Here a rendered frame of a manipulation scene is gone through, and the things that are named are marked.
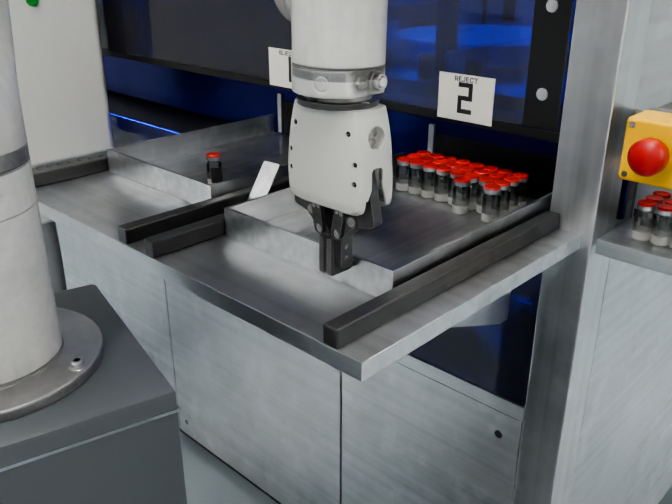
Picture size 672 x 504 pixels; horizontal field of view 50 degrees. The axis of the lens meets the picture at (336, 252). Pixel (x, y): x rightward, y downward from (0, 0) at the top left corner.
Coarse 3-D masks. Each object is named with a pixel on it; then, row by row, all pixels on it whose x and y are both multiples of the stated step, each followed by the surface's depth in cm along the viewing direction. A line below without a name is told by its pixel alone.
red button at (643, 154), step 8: (640, 144) 76; (648, 144) 75; (656, 144) 75; (664, 144) 76; (632, 152) 76; (640, 152) 76; (648, 152) 75; (656, 152) 75; (664, 152) 75; (632, 160) 76; (640, 160) 76; (648, 160) 75; (656, 160) 75; (664, 160) 75; (632, 168) 77; (640, 168) 76; (648, 168) 76; (656, 168) 75; (664, 168) 76; (648, 176) 77
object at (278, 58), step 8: (272, 48) 115; (272, 56) 116; (280, 56) 114; (272, 64) 116; (280, 64) 115; (288, 64) 114; (272, 72) 117; (280, 72) 116; (288, 72) 114; (272, 80) 117; (280, 80) 116; (288, 80) 115
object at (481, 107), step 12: (444, 72) 94; (444, 84) 94; (456, 84) 93; (480, 84) 91; (492, 84) 89; (444, 96) 95; (456, 96) 94; (480, 96) 91; (492, 96) 90; (444, 108) 95; (456, 108) 94; (468, 108) 93; (480, 108) 92; (492, 108) 90; (468, 120) 93; (480, 120) 92
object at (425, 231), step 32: (288, 192) 92; (256, 224) 82; (288, 224) 90; (384, 224) 90; (416, 224) 90; (448, 224) 90; (480, 224) 90; (512, 224) 84; (288, 256) 80; (352, 256) 72; (384, 256) 80; (416, 256) 80; (448, 256) 76; (384, 288) 71
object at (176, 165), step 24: (264, 120) 131; (144, 144) 114; (168, 144) 117; (192, 144) 120; (216, 144) 124; (240, 144) 125; (264, 144) 125; (288, 144) 125; (120, 168) 108; (144, 168) 103; (168, 168) 112; (192, 168) 112; (240, 168) 112; (168, 192) 101; (192, 192) 96; (216, 192) 94
